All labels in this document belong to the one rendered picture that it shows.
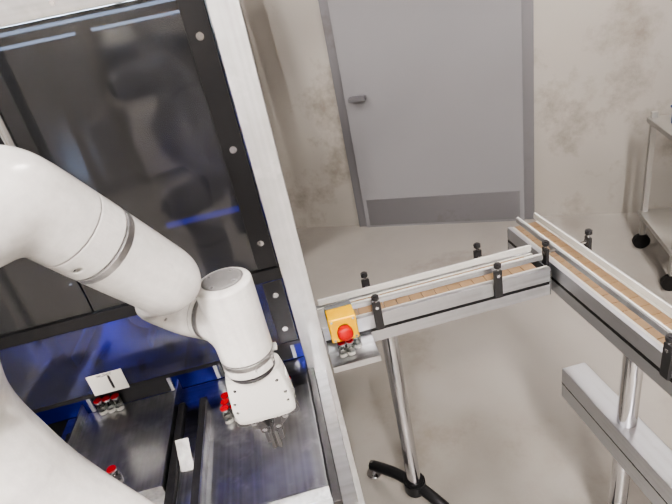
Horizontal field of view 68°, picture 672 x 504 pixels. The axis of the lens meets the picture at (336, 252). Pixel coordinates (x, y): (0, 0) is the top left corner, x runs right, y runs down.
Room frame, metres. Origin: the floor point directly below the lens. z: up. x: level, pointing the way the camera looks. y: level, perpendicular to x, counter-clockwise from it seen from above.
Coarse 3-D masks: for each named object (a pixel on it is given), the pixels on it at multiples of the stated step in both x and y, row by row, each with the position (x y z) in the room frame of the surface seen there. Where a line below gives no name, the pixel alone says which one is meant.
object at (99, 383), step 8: (120, 368) 1.00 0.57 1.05; (96, 376) 0.99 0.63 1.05; (104, 376) 0.99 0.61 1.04; (112, 376) 1.00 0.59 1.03; (120, 376) 1.00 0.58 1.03; (96, 384) 0.99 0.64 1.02; (104, 384) 0.99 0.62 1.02; (120, 384) 1.00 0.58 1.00; (128, 384) 1.00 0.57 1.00; (96, 392) 0.99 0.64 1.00; (104, 392) 0.99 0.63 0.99
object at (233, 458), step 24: (216, 408) 0.98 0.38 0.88; (312, 408) 0.87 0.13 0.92; (216, 432) 0.90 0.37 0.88; (240, 432) 0.88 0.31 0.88; (288, 432) 0.85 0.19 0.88; (312, 432) 0.83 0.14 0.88; (216, 456) 0.82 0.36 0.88; (240, 456) 0.81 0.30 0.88; (264, 456) 0.80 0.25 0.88; (288, 456) 0.78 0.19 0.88; (312, 456) 0.77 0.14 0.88; (216, 480) 0.76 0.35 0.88; (240, 480) 0.75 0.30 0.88; (264, 480) 0.73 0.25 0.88; (288, 480) 0.72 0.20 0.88; (312, 480) 0.71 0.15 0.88
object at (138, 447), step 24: (144, 408) 1.04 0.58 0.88; (168, 408) 1.02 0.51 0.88; (72, 432) 0.97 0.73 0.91; (96, 432) 0.98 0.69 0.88; (120, 432) 0.97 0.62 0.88; (144, 432) 0.95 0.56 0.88; (168, 432) 0.90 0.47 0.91; (96, 456) 0.90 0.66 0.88; (120, 456) 0.89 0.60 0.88; (144, 456) 0.87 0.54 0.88; (168, 456) 0.83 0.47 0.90; (144, 480) 0.80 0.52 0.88
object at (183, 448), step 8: (176, 440) 0.84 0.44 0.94; (184, 440) 0.84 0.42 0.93; (176, 448) 0.83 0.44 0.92; (184, 448) 0.83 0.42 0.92; (184, 456) 0.82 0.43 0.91; (184, 464) 0.81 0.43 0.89; (192, 464) 0.81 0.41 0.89; (184, 472) 0.80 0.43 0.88; (192, 472) 0.79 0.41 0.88; (184, 480) 0.78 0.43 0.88; (184, 488) 0.76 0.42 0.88; (184, 496) 0.74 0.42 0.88
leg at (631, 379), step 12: (624, 360) 0.95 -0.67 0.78; (624, 372) 0.95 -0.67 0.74; (636, 372) 0.93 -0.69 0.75; (624, 384) 0.94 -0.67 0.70; (636, 384) 0.93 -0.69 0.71; (624, 396) 0.94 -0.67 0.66; (636, 396) 0.93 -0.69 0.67; (624, 408) 0.94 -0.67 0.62; (636, 408) 0.93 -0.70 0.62; (624, 420) 0.93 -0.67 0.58; (636, 420) 0.93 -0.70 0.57; (612, 468) 0.96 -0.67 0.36; (612, 480) 0.95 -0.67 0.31; (624, 480) 0.93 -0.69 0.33; (612, 492) 0.95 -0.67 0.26; (624, 492) 0.93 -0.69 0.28
